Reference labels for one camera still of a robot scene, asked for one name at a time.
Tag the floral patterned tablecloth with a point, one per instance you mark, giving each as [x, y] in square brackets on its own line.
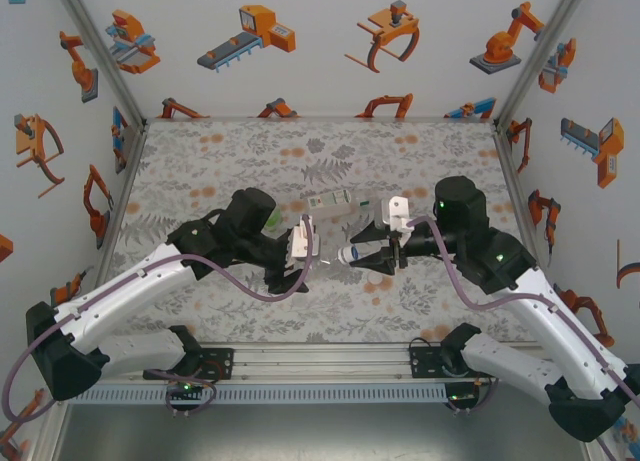
[320, 321]

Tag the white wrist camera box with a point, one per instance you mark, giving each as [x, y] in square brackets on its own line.
[302, 241]
[392, 213]

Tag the aluminium side rail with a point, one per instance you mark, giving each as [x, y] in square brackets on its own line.
[507, 171]
[127, 181]

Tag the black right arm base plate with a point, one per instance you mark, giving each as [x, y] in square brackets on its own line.
[420, 361]

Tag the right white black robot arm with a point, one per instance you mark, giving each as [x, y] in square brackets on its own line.
[550, 321]

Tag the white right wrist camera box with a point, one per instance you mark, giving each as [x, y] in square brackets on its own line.
[392, 213]

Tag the aluminium corner post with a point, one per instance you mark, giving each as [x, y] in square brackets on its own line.
[100, 56]
[540, 51]

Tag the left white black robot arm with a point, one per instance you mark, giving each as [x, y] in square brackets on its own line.
[110, 296]

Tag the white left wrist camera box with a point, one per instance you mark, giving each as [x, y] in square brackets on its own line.
[302, 241]

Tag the aluminium rail frame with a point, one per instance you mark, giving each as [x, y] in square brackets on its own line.
[320, 361]

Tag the bottle with green white label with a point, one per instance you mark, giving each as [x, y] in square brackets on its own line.
[330, 203]

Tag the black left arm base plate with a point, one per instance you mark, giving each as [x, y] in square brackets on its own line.
[225, 363]

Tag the green glass cup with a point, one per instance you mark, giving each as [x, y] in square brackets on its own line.
[274, 223]

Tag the wide white bottle cap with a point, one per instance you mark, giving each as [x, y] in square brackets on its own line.
[375, 278]

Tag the small green-lit circuit board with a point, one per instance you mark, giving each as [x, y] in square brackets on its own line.
[186, 387]
[460, 396]

